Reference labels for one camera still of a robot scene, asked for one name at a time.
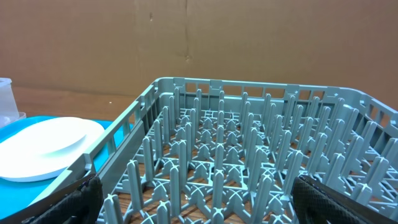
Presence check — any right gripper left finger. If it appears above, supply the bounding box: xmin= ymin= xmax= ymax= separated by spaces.
xmin=1 ymin=174 xmax=103 ymax=224

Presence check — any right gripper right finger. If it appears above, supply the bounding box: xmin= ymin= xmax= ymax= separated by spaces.
xmin=291 ymin=175 xmax=397 ymax=224

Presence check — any grey dishwasher rack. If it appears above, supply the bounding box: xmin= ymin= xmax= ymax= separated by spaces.
xmin=42 ymin=77 xmax=397 ymax=223

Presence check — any large white plate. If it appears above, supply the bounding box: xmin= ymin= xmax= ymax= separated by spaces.
xmin=1 ymin=118 xmax=104 ymax=182

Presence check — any teal plastic tray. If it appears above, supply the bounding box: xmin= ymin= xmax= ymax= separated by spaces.
xmin=1 ymin=116 xmax=124 ymax=219

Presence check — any clear plastic bin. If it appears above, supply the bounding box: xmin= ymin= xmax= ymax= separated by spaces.
xmin=0 ymin=78 xmax=26 ymax=128

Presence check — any cardboard backdrop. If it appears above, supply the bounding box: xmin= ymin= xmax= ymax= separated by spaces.
xmin=1 ymin=1 xmax=397 ymax=108

